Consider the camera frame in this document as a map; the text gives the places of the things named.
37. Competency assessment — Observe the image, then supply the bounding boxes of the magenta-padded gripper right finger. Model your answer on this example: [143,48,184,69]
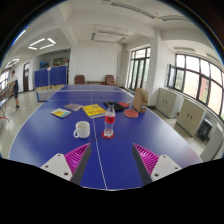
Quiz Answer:
[131,142,183,186]

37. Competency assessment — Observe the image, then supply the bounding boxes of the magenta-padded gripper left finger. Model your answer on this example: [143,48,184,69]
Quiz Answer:
[40,142,93,185]

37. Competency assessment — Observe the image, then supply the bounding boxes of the clear bottle with red label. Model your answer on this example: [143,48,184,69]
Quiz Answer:
[103,103,117,138]

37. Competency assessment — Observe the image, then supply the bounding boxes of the white mug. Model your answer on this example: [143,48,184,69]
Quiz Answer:
[72,120,91,139]

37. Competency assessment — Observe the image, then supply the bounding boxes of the blue and yellow book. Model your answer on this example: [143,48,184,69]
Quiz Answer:
[50,107,72,119]

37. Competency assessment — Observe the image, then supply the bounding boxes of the white storage cabinet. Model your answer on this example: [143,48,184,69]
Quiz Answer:
[155,87,183,119]
[175,98,207,137]
[199,124,224,163]

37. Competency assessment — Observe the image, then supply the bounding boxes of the black waste bin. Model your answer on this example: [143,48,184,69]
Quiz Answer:
[197,118,213,143]

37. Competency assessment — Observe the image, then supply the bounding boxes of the grey purple book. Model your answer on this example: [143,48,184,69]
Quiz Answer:
[63,102,83,112]

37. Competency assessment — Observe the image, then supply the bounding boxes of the red table tennis paddle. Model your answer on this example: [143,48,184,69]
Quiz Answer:
[118,101,131,109]
[123,108,139,119]

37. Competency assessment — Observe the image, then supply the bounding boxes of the brown cardboard box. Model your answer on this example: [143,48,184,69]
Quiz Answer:
[132,87,149,114]

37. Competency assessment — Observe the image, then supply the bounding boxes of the table tennis net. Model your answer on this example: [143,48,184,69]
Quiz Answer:
[35,88,56,103]

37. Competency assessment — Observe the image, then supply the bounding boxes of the black paddle case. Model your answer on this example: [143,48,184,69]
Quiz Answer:
[103,100,125,112]

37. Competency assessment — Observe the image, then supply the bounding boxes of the blue table with red legs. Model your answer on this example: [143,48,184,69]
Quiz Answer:
[0,88,16,121]

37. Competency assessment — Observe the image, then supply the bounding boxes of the person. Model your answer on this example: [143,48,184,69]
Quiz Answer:
[7,69,21,110]

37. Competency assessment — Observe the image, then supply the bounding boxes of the large black framed window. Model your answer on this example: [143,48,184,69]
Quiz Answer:
[167,53,224,121]

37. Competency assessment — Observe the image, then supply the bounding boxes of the brown armchair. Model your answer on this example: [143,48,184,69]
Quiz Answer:
[104,74,118,86]
[73,74,86,85]

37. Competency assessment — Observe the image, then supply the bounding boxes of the folded blue table tennis tables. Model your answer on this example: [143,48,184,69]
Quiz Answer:
[34,65,68,88]

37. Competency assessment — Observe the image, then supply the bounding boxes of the low wooden coffee table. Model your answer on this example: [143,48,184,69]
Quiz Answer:
[86,80,106,86]

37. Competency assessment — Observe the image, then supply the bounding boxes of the dark brown door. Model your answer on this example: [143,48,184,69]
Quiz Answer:
[23,62,30,93]

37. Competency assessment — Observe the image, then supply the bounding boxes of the black framed glass door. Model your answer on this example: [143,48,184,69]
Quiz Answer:
[127,47,152,92]

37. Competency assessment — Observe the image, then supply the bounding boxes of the ceiling air conditioner unit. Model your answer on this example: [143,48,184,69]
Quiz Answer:
[90,29,129,44]

